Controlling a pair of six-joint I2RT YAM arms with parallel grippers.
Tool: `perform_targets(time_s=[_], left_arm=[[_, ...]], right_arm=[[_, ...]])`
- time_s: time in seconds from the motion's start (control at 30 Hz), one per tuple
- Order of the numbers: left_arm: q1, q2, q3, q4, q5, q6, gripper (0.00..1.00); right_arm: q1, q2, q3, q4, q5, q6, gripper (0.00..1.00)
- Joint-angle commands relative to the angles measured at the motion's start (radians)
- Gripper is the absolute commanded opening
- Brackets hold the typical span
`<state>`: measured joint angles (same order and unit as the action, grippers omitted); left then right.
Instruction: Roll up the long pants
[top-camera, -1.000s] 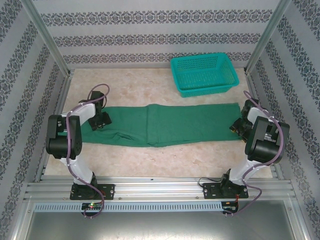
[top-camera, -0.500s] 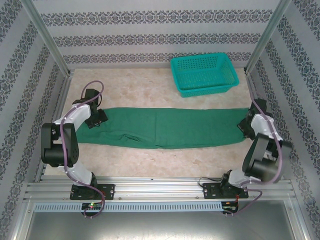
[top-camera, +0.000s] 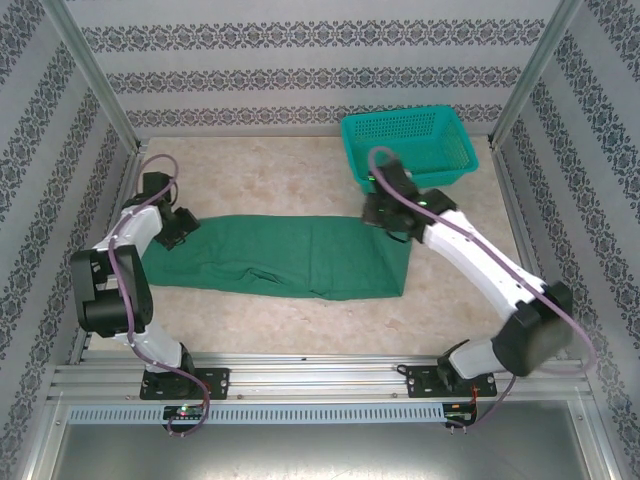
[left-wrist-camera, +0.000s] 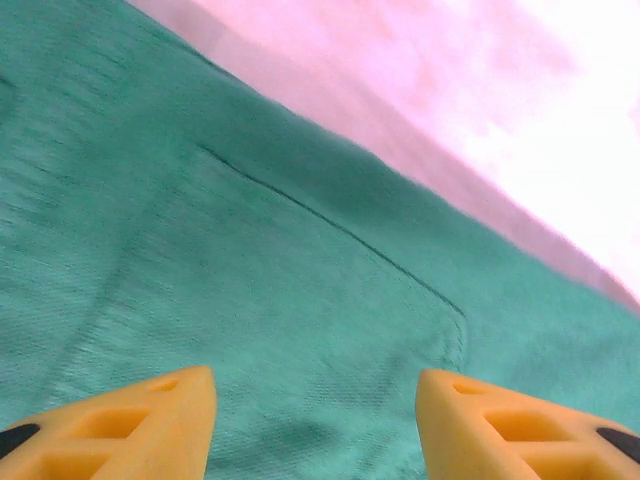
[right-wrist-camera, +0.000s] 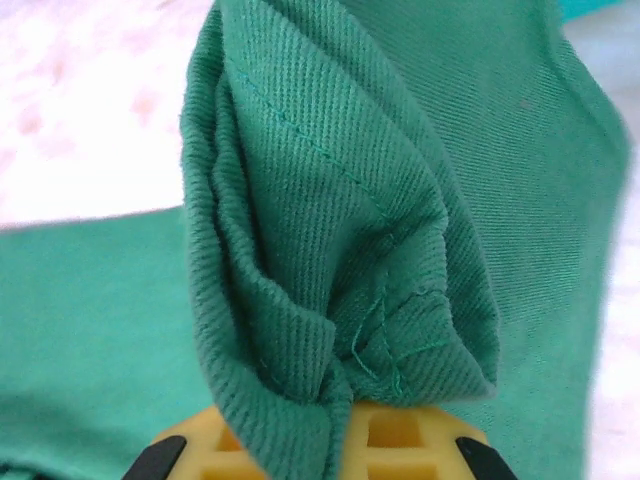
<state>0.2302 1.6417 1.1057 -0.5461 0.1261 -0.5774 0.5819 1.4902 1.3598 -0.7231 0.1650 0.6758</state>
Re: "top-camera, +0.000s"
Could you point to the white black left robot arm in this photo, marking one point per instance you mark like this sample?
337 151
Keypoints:
135 230

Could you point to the teal plastic mesh basket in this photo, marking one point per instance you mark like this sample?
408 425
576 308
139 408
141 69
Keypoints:
400 131

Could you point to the metal sheet shelf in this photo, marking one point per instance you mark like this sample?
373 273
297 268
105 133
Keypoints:
320 455

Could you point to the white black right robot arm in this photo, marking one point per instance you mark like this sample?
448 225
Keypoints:
465 255

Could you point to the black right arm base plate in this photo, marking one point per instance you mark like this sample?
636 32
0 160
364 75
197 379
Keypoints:
417 382

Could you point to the small circuit board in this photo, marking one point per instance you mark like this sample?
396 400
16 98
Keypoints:
460 415
185 412

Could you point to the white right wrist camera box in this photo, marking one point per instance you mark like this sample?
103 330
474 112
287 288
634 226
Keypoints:
407 173

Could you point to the green long pants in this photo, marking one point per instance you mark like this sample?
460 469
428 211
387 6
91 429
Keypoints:
300 250

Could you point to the aluminium frame post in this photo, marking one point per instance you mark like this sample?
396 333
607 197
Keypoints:
95 75
535 75

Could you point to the aluminium mounting rail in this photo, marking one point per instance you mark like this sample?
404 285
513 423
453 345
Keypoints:
320 375

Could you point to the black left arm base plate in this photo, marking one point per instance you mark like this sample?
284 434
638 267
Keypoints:
215 382

